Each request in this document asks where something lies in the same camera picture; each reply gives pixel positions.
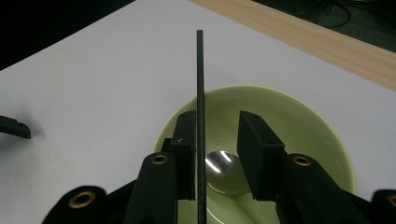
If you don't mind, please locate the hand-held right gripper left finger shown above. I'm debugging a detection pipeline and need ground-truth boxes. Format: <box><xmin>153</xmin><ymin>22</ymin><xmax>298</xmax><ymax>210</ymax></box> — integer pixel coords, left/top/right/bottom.
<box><xmin>162</xmin><ymin>109</ymin><xmax>198</xmax><ymax>201</ymax></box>

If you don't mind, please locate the black chopstick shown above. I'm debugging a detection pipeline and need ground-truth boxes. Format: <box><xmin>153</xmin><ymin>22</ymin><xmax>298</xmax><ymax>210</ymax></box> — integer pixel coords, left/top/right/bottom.
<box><xmin>195</xmin><ymin>29</ymin><xmax>208</xmax><ymax>224</ymax></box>

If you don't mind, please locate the black floor cable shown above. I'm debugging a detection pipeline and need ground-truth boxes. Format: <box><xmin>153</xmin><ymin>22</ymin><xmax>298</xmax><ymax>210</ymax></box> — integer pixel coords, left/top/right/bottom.
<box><xmin>311</xmin><ymin>0</ymin><xmax>396</xmax><ymax>30</ymax></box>

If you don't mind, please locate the white table mat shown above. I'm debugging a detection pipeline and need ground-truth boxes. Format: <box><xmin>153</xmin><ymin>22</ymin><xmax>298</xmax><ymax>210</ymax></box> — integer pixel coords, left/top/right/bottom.
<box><xmin>0</xmin><ymin>0</ymin><xmax>396</xmax><ymax>224</ymax></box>

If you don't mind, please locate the pale green bowl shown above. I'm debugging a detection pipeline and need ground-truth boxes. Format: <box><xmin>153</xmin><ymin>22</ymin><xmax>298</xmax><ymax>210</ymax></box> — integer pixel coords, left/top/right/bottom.
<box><xmin>151</xmin><ymin>84</ymin><xmax>358</xmax><ymax>224</ymax></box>

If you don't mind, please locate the metal spoon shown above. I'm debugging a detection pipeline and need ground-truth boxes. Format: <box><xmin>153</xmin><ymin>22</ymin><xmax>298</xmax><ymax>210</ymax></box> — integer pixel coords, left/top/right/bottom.
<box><xmin>204</xmin><ymin>149</ymin><xmax>252</xmax><ymax>197</ymax></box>

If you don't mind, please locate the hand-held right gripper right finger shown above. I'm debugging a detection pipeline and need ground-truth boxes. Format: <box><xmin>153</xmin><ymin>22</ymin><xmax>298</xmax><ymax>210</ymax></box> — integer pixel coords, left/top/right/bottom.
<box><xmin>236</xmin><ymin>110</ymin><xmax>287</xmax><ymax>202</ymax></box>

